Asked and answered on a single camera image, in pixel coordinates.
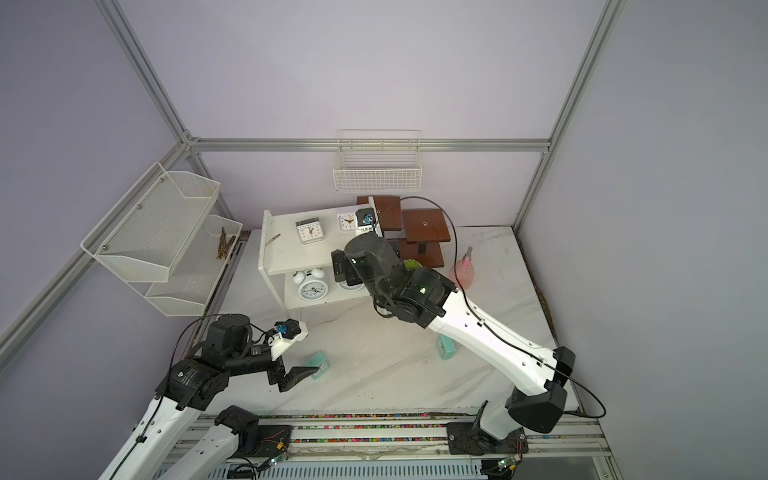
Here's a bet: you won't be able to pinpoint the mint green square alarm clock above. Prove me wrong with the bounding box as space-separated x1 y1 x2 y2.
307 352 331 379

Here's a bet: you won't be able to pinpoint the white twin-bell alarm clock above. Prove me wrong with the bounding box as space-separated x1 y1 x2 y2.
292 268 329 302

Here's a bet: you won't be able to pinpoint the lilac square alarm clock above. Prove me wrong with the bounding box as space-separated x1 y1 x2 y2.
337 212 357 232

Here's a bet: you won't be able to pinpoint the transparent square alarm clock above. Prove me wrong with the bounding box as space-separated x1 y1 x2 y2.
295 217 325 245

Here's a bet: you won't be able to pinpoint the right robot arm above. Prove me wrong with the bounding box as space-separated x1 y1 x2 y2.
332 232 575 446

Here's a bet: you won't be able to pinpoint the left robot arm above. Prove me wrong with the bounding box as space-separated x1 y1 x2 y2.
101 314 319 479

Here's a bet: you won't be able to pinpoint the white two-tier shelf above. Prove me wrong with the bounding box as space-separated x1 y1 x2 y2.
258 196 376 313

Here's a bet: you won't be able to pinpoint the small potted green succulent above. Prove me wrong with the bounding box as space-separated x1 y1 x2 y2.
403 259 422 271

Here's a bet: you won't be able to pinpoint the brown wooden stepped stand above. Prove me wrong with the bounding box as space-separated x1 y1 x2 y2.
357 196 451 268

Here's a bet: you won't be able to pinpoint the pink spray bottle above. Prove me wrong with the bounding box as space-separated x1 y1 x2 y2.
448 247 475 290

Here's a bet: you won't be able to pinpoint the brown twigs in rack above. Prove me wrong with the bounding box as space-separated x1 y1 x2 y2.
217 227 237 260

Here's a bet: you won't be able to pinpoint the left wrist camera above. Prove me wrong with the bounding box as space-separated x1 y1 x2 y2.
267 319 308 361

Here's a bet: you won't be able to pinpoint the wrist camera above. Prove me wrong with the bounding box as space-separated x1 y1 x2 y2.
267 319 308 361
355 206 378 235

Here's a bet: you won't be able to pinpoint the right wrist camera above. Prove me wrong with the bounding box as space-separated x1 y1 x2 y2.
355 206 378 235

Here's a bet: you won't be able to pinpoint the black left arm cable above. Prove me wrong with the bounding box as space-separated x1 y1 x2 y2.
107 313 271 480

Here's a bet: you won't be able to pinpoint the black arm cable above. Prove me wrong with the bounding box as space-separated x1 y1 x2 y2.
374 195 608 420
107 313 271 480

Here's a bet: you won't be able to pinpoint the white wire wall basket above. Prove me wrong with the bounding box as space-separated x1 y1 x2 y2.
333 129 423 194

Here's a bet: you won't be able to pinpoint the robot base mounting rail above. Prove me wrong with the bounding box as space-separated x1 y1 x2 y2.
152 410 625 480

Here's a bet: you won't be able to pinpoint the white mesh wall rack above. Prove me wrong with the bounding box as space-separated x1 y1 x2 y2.
80 163 242 317

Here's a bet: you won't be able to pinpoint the aluminium frame rails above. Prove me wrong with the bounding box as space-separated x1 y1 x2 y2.
1 1 625 376

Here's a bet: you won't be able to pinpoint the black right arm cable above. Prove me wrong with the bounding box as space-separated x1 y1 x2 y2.
374 195 608 420

